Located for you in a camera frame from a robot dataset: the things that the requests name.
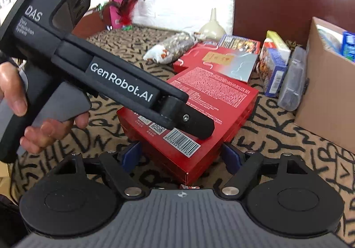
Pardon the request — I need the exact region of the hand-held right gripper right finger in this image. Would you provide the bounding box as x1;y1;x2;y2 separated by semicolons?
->
219;143;317;200

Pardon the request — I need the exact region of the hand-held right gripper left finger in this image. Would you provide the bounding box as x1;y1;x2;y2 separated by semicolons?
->
48;141;146;200

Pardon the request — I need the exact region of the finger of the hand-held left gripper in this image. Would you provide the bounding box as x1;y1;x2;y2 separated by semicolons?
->
162;96;216;139

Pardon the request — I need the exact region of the large red box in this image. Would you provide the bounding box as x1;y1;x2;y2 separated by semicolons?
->
116;66;260;186

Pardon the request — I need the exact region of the tan cardboard box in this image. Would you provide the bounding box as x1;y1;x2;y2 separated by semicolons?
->
294;17;355;154

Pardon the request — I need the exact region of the person's left hand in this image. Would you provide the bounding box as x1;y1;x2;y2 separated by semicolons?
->
0;62;90;154

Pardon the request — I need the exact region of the brown paper bag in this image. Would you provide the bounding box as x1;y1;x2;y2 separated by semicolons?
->
71;10;111;39

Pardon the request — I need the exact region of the bag of dried snacks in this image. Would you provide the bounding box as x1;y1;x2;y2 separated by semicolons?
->
143;31;201;65

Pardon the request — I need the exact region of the flat red gift box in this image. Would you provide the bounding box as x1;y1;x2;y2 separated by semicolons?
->
173;42;260;83

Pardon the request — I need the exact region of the pink bottle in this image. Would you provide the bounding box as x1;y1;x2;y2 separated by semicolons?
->
108;0;134;29

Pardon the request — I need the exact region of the red feather shuttlecock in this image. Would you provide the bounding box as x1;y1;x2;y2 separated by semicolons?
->
97;0;147;29

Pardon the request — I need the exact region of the blue printed card box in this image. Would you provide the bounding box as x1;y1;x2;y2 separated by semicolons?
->
256;49;289;97

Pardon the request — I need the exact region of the colourful printed flat box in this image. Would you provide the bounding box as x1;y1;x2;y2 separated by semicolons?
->
218;34;261;53

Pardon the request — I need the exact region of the clear plastic case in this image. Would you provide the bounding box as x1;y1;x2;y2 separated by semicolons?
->
278;46;308;112

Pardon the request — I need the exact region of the beige plastic funnel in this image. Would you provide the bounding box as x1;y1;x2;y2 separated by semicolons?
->
199;8;227;41

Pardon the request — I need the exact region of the red and white box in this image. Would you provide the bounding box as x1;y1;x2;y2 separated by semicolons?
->
261;38;279;56

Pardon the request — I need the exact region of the yellow-green box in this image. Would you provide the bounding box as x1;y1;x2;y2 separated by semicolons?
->
266;30;292;57

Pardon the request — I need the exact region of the pale plastic pouch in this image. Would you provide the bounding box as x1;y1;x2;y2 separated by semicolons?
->
318;25;343;53

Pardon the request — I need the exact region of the blue gum canister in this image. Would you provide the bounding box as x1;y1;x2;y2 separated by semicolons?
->
341;31;355;61

